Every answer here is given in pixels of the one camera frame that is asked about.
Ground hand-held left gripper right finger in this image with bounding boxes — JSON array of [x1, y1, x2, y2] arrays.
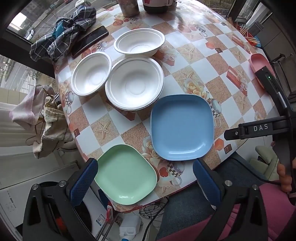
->
[[192, 159, 274, 241]]

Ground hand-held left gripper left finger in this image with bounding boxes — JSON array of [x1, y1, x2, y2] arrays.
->
[[22, 158, 99, 241]]

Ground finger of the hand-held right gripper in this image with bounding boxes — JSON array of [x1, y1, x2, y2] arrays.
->
[[224, 126, 241, 141]]

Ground green square plate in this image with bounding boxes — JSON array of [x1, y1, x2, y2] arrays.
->
[[94, 144, 158, 205]]

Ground large round white bowl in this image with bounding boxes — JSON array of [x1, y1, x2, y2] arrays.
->
[[105, 57, 165, 111]]

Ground person's right hand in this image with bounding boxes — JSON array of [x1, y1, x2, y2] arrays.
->
[[277, 162, 293, 193]]

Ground pale green stool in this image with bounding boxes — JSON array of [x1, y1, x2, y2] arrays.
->
[[255, 146, 281, 181]]

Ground blue square plate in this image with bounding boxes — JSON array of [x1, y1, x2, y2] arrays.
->
[[150, 94, 214, 161]]

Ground beige cloth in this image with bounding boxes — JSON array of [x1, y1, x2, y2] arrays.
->
[[32, 97, 74, 159]]

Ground white plastic bottle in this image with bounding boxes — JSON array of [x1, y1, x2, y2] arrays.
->
[[119, 214, 142, 239]]

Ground person's pink pants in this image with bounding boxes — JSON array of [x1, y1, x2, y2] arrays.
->
[[157, 178, 296, 241]]

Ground checkered patterned tablecloth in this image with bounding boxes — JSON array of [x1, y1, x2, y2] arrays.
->
[[53, 0, 281, 212]]

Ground pink dish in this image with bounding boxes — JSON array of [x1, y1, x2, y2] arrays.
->
[[250, 53, 277, 88]]

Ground white appliance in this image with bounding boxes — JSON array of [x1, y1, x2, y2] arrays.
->
[[0, 161, 111, 241]]

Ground pink towel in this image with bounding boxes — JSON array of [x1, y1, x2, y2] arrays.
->
[[9, 85, 50, 130]]

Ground red basket of toothpicks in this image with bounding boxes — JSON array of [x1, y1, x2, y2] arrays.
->
[[228, 16, 263, 48]]

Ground grey box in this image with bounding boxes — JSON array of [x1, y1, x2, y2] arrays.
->
[[248, 21, 264, 35]]

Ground small round white bowl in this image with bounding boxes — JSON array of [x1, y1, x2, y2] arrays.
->
[[71, 52, 112, 96]]

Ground oval white bowl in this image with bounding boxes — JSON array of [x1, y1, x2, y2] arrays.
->
[[113, 28, 166, 57]]

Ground black smartphone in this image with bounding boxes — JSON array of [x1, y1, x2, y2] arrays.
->
[[70, 25, 109, 58]]

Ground dark plaid cloth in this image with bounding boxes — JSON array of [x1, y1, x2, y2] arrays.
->
[[30, 5, 97, 62]]

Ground printed container with dark base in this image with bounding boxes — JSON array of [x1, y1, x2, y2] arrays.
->
[[142, 0, 177, 13]]

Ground metal cup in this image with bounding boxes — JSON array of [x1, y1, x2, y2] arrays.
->
[[118, 0, 140, 17]]

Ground black frame folding chair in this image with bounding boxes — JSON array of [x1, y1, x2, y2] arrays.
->
[[269, 53, 296, 100]]

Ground black cable bundle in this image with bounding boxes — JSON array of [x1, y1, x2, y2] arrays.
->
[[139, 197, 169, 219]]

